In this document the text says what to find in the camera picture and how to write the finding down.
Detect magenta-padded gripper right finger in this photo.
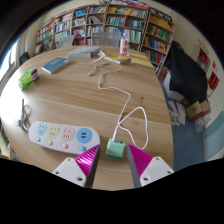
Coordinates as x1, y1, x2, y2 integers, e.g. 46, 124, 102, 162
126, 143, 175, 188

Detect teal book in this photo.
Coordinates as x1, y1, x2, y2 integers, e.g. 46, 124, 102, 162
41, 57, 73, 75

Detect grey book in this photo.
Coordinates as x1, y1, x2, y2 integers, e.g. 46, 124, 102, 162
66, 45, 101, 60

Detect pale yellow notebook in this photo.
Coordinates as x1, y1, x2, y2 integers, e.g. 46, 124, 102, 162
104, 49, 132, 65

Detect window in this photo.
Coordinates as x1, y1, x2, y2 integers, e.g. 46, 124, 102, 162
0, 39, 19, 81

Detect yellow book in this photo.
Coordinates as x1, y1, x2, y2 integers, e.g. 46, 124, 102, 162
128, 51, 156, 70

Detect green charger block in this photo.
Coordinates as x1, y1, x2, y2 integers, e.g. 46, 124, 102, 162
105, 138, 128, 162

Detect green plastic bag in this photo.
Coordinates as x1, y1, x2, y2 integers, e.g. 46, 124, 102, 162
17, 68, 34, 90

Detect grey mesh chair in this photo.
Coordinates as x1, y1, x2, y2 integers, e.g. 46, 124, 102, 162
91, 31, 122, 48

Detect small dark jar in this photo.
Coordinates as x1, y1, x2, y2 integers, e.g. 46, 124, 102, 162
29, 66, 40, 82

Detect black cloth cover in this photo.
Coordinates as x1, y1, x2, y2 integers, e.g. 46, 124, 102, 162
163, 40, 209, 105

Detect wooden bookshelf unit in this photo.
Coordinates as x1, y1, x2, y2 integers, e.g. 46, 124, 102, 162
34, 0, 176, 68

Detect black chair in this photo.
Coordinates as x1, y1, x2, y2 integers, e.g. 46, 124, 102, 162
18, 51, 31, 66

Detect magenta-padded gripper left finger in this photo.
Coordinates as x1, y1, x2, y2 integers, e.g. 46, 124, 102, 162
52, 143, 101, 189

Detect white pastel-socket power strip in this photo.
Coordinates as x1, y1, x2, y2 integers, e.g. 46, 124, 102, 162
27, 120, 101, 155

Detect cardboard box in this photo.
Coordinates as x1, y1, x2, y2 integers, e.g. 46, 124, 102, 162
186, 99, 212, 123

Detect red wall decoration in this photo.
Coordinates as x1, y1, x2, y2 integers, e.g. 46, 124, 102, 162
207, 71, 220, 92

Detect white bottle with red label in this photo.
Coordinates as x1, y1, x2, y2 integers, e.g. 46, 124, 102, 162
119, 29, 130, 57

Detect white charging cable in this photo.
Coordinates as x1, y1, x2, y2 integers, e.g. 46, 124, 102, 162
87, 49, 150, 151

